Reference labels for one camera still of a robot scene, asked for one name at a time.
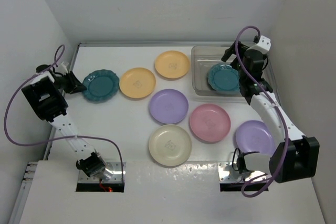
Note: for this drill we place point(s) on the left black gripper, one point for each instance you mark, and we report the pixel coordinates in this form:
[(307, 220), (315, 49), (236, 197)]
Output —
[(75, 85)]

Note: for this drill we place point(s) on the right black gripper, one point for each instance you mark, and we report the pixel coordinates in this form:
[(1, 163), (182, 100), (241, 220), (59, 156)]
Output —
[(228, 53)]

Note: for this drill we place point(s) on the teal ornate plate front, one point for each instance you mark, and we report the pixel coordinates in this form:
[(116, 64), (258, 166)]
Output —
[(223, 78)]

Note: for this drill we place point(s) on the teal ornate plate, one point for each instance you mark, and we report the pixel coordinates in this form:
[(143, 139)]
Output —
[(223, 78), (101, 86)]

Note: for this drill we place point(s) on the teal ornate plate back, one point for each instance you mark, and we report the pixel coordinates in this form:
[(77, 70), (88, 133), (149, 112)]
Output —
[(101, 86)]

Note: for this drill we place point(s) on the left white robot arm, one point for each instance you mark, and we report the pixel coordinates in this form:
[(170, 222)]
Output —
[(44, 94)]

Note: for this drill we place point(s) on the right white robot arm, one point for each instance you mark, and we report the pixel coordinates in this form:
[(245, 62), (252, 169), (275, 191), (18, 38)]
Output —
[(296, 155)]

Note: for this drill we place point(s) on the clear plastic bin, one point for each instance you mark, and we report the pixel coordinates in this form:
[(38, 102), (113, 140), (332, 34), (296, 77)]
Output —
[(203, 58)]

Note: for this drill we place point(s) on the yellow plate back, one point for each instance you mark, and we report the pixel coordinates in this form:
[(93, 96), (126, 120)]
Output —
[(172, 64)]

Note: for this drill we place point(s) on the yellow plate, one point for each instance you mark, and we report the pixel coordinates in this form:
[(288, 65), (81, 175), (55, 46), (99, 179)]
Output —
[(137, 83), (172, 64)]

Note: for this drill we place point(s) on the yellow plate left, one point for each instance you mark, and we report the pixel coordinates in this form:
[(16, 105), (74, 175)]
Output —
[(137, 83)]

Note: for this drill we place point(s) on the pink plate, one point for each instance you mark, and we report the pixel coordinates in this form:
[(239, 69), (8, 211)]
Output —
[(210, 123)]

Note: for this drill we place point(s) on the purple plate centre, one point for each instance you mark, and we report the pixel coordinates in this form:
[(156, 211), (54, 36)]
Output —
[(169, 106)]

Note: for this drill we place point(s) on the purple plate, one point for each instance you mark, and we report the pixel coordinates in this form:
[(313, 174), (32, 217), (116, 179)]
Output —
[(169, 106), (254, 136)]

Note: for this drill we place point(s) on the purple plate right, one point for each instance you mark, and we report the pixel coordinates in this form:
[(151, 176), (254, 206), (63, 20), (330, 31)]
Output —
[(254, 136)]

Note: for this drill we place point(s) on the cream plate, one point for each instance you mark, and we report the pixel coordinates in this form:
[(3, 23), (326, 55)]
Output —
[(170, 145)]

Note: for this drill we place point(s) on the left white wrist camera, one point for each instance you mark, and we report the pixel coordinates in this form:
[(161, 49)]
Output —
[(63, 68)]

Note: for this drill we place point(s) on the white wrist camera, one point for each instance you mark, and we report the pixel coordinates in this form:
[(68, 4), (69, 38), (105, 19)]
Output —
[(63, 68), (263, 45)]

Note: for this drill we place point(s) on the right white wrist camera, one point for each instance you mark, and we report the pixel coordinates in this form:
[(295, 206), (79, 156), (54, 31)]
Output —
[(263, 45)]

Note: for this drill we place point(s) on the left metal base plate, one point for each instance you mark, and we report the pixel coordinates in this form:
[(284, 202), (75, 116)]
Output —
[(111, 175)]

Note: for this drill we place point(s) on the metal base plate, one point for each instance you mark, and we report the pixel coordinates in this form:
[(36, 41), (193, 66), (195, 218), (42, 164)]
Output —
[(228, 173), (111, 175)]

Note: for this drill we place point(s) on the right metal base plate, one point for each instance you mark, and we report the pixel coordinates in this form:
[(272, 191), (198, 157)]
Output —
[(228, 173)]

